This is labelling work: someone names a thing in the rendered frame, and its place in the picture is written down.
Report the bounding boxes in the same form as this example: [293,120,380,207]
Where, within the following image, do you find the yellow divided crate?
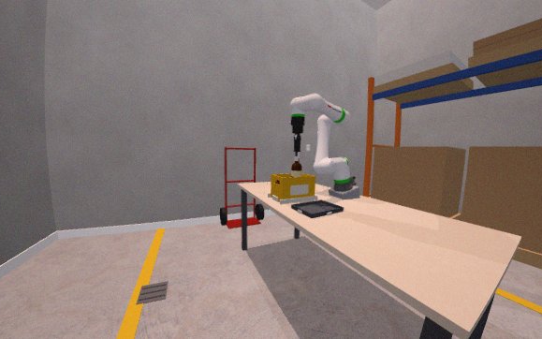
[271,173,315,202]

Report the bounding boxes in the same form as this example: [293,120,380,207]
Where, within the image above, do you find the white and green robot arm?
[289,94,357,192]

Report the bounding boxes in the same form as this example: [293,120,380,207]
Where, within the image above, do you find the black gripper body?
[292,125,303,140]

